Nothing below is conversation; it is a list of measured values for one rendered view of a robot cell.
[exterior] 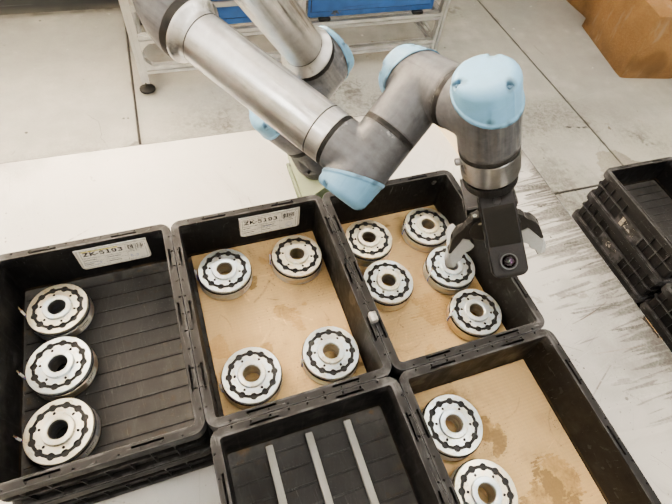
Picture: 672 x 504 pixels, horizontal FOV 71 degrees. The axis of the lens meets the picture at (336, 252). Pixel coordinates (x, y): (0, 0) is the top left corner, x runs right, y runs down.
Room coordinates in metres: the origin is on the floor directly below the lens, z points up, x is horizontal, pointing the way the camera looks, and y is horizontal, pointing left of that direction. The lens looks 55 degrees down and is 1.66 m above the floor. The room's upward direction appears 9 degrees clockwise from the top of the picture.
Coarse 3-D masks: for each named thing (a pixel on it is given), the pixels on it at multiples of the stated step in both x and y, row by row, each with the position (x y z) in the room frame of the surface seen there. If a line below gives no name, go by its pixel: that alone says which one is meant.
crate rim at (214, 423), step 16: (256, 208) 0.59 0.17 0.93; (272, 208) 0.60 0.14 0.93; (320, 208) 0.62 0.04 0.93; (176, 224) 0.52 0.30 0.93; (192, 224) 0.53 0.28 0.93; (176, 240) 0.49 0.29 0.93; (336, 240) 0.54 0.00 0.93; (176, 256) 0.45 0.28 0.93; (352, 272) 0.48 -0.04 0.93; (352, 288) 0.44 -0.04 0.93; (192, 304) 0.36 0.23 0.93; (192, 320) 0.34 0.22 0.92; (368, 320) 0.39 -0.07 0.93; (192, 336) 0.31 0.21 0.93; (384, 352) 0.33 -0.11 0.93; (384, 368) 0.30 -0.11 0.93; (208, 384) 0.23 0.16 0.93; (336, 384) 0.27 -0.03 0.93; (352, 384) 0.27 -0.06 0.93; (208, 400) 0.21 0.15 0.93; (288, 400) 0.23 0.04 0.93; (304, 400) 0.23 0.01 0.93; (208, 416) 0.19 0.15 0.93; (224, 416) 0.19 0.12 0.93; (240, 416) 0.19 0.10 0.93; (256, 416) 0.20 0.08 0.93
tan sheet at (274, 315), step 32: (192, 256) 0.52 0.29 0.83; (256, 256) 0.54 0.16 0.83; (256, 288) 0.47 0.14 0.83; (288, 288) 0.48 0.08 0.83; (320, 288) 0.49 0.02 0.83; (224, 320) 0.39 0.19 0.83; (256, 320) 0.40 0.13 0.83; (288, 320) 0.41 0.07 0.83; (320, 320) 0.42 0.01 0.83; (224, 352) 0.33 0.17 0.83; (288, 352) 0.35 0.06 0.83; (288, 384) 0.29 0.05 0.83; (320, 384) 0.30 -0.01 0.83
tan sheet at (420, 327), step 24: (384, 216) 0.71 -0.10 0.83; (408, 264) 0.59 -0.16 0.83; (432, 288) 0.54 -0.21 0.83; (480, 288) 0.56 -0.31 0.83; (384, 312) 0.46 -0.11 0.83; (408, 312) 0.47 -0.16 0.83; (432, 312) 0.48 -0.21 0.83; (408, 336) 0.42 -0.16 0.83; (432, 336) 0.43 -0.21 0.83; (456, 336) 0.43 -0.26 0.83
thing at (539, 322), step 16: (416, 176) 0.75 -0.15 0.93; (432, 176) 0.76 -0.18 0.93; (448, 176) 0.76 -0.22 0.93; (336, 224) 0.58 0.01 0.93; (352, 256) 0.51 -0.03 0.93; (368, 288) 0.45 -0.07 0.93; (368, 304) 0.42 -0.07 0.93; (528, 304) 0.47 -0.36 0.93; (384, 336) 0.36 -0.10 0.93; (496, 336) 0.40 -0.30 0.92; (512, 336) 0.40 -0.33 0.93; (448, 352) 0.35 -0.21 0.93; (464, 352) 0.36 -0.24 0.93; (400, 368) 0.31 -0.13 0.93
